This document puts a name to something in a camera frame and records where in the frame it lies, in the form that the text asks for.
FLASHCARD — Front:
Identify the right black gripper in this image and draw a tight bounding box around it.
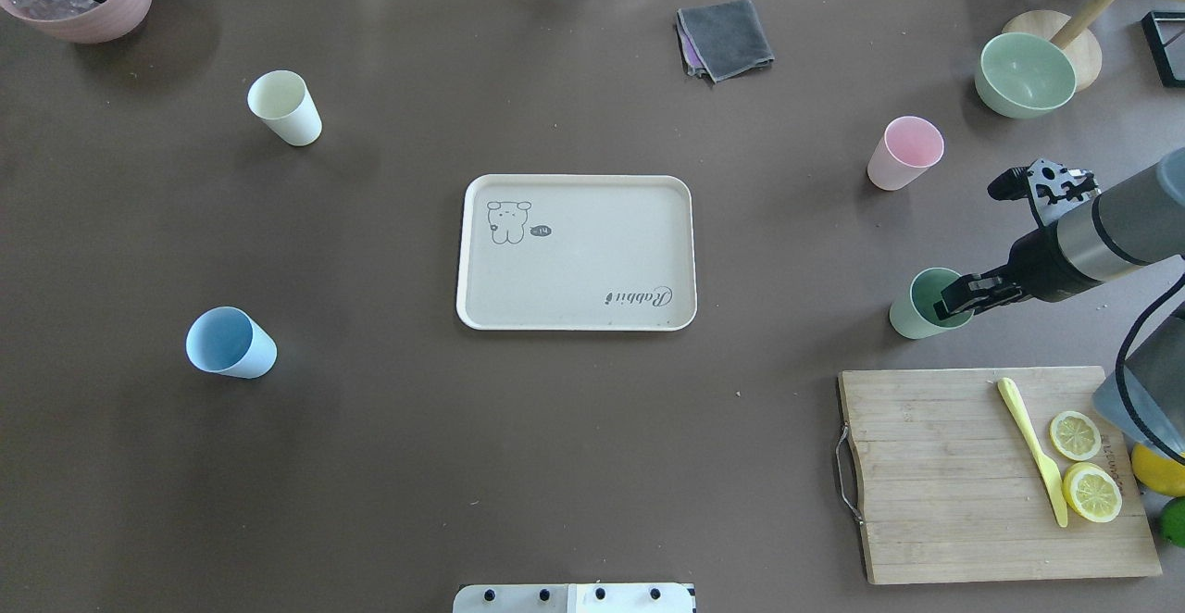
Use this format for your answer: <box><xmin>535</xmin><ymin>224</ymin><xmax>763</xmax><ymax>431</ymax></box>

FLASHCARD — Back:
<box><xmin>934</xmin><ymin>228</ymin><xmax>1080</xmax><ymax>320</ymax></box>

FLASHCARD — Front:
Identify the green plastic cup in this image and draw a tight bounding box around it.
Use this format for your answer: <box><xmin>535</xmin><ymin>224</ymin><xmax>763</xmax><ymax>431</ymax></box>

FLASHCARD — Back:
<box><xmin>889</xmin><ymin>268</ymin><xmax>972</xmax><ymax>340</ymax></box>

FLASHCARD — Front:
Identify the pink plastic cup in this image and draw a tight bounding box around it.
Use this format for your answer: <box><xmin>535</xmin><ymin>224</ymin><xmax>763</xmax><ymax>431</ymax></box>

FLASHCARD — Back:
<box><xmin>867</xmin><ymin>116</ymin><xmax>944</xmax><ymax>191</ymax></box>

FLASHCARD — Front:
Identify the cream plastic cup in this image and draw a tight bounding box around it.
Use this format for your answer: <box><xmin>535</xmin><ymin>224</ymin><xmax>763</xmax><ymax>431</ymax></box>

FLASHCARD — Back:
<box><xmin>246</xmin><ymin>71</ymin><xmax>324</xmax><ymax>147</ymax></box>

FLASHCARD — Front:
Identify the blue plastic cup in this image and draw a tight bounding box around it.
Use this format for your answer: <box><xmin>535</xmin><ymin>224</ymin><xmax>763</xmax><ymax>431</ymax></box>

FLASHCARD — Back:
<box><xmin>185</xmin><ymin>306</ymin><xmax>278</xmax><ymax>379</ymax></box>

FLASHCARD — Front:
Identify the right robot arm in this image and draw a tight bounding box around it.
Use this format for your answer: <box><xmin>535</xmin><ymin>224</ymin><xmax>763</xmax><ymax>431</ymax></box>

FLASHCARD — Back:
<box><xmin>933</xmin><ymin>151</ymin><xmax>1184</xmax><ymax>462</ymax></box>

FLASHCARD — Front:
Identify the cream rabbit print tray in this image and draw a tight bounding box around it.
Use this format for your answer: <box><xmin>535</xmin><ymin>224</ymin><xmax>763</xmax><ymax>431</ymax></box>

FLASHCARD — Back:
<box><xmin>455</xmin><ymin>174</ymin><xmax>697</xmax><ymax>332</ymax></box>

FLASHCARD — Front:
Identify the yellow plastic knife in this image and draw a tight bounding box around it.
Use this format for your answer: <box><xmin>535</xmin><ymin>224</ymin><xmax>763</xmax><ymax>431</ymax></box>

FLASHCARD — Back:
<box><xmin>997</xmin><ymin>377</ymin><xmax>1069</xmax><ymax>528</ymax></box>

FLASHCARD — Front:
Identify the upper lemon slice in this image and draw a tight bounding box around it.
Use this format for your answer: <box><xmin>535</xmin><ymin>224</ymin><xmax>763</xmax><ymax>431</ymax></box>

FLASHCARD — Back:
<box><xmin>1049</xmin><ymin>410</ymin><xmax>1102</xmax><ymax>462</ymax></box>

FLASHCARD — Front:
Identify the lemon slice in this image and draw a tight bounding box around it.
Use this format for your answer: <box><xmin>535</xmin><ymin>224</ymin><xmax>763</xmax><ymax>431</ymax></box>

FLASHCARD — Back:
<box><xmin>1049</xmin><ymin>410</ymin><xmax>1102</xmax><ymax>462</ymax></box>
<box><xmin>1062</xmin><ymin>462</ymin><xmax>1123</xmax><ymax>523</ymax></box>

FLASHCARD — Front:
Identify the wooden cutting board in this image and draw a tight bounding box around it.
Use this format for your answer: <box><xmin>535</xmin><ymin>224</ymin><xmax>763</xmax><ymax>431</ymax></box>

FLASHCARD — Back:
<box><xmin>838</xmin><ymin>368</ymin><xmax>1161</xmax><ymax>586</ymax></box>

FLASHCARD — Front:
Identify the green plastic bowl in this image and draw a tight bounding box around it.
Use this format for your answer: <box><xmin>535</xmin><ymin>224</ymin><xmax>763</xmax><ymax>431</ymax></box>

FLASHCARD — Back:
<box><xmin>974</xmin><ymin>33</ymin><xmax>1078</xmax><ymax>119</ymax></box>

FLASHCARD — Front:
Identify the lower lemon slice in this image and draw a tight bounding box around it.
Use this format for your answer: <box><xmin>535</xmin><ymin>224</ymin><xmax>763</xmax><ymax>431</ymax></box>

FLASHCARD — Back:
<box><xmin>1062</xmin><ymin>462</ymin><xmax>1123</xmax><ymax>523</ymax></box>

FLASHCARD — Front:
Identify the wooden cup rack stand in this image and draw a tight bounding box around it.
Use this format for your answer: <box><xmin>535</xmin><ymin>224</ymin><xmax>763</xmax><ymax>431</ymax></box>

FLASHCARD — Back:
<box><xmin>1003</xmin><ymin>0</ymin><xmax>1181</xmax><ymax>91</ymax></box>

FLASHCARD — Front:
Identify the lower whole lemon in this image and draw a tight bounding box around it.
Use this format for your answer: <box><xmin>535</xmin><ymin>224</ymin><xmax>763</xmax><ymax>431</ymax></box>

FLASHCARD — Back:
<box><xmin>1130</xmin><ymin>443</ymin><xmax>1185</xmax><ymax>498</ymax></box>

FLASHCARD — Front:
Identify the green lime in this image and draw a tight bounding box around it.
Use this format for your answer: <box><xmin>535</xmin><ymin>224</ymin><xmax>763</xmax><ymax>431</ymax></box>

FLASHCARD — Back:
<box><xmin>1158</xmin><ymin>496</ymin><xmax>1185</xmax><ymax>548</ymax></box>

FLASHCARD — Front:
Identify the grey folded cloth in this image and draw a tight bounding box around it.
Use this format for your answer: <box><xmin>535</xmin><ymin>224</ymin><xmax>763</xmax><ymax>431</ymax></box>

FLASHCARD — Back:
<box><xmin>675</xmin><ymin>0</ymin><xmax>775</xmax><ymax>82</ymax></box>

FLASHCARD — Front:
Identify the purple cloth under grey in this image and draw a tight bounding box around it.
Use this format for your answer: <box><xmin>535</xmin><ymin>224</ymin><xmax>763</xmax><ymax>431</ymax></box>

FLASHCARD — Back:
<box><xmin>675</xmin><ymin>23</ymin><xmax>707</xmax><ymax>78</ymax></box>

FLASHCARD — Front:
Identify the wrist camera bracket right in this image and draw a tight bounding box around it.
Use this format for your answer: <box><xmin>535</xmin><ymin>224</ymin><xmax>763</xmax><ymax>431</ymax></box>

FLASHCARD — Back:
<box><xmin>987</xmin><ymin>158</ymin><xmax>1101</xmax><ymax>228</ymax></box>

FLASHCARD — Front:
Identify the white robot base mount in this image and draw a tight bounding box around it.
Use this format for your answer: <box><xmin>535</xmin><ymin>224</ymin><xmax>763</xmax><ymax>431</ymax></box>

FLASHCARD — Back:
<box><xmin>451</xmin><ymin>581</ymin><xmax>697</xmax><ymax>612</ymax></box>

